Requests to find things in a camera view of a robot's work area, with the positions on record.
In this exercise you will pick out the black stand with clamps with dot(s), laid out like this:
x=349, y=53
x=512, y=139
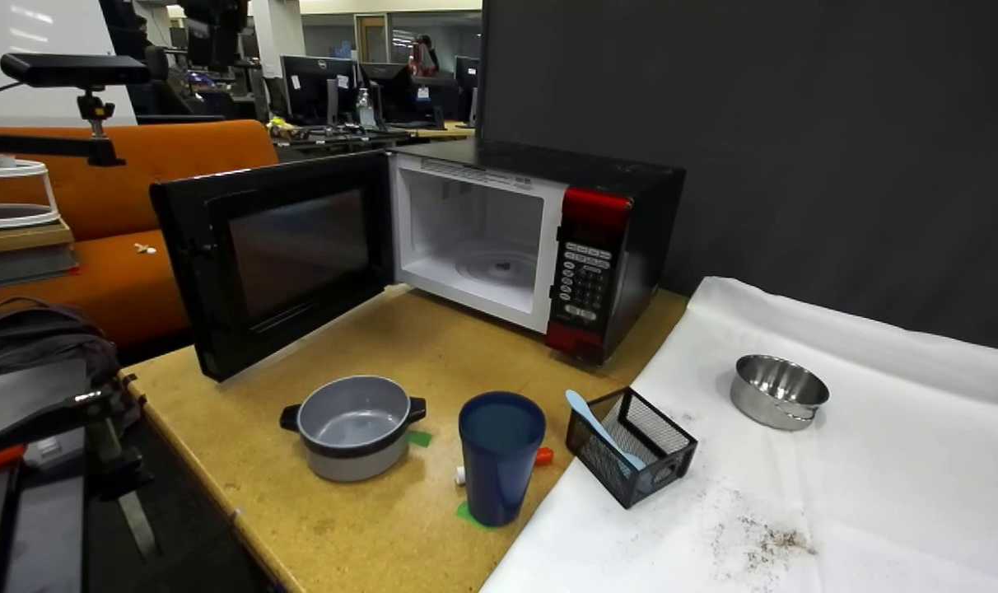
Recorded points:
x=47, y=481

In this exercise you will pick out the white table cloth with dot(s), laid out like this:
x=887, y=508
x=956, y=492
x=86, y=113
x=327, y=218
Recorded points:
x=872, y=481

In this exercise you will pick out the black backpack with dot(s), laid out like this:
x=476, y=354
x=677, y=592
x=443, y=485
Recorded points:
x=37, y=335

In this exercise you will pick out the small white object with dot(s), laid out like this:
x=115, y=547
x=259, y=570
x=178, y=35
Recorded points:
x=145, y=247

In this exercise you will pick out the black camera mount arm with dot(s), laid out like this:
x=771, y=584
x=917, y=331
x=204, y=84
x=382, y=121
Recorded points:
x=92, y=121

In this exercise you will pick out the orange sofa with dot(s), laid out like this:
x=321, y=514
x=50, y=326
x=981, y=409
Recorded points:
x=136, y=187

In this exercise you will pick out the small steel bowl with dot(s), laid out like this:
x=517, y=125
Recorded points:
x=779, y=392

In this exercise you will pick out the black bar camera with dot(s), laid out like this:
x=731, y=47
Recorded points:
x=73, y=69

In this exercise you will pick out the blue plastic cup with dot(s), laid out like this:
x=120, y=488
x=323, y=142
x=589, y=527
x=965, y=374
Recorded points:
x=503, y=461

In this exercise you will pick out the black mesh box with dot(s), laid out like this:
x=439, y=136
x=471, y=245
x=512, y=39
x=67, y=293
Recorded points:
x=663, y=457

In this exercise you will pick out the light blue plastic spoon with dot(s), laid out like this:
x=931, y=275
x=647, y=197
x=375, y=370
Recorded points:
x=596, y=424

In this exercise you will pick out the black computer monitor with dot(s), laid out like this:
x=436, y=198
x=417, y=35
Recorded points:
x=314, y=87
x=394, y=94

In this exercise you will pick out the stack of books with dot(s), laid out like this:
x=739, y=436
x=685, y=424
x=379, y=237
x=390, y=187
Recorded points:
x=13, y=234

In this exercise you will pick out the black red microwave body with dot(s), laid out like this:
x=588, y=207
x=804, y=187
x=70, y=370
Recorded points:
x=617, y=252

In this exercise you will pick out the dark backdrop curtain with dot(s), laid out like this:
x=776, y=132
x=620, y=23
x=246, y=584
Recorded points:
x=794, y=132

